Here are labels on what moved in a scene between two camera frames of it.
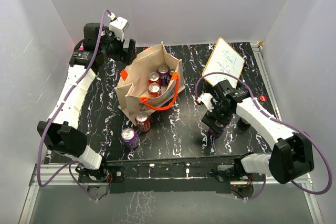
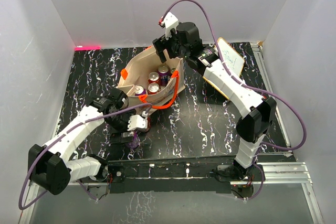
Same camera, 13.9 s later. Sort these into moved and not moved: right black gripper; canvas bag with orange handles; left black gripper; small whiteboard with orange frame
Moved: left black gripper; right black gripper
Not moved: canvas bag with orange handles; small whiteboard with orange frame
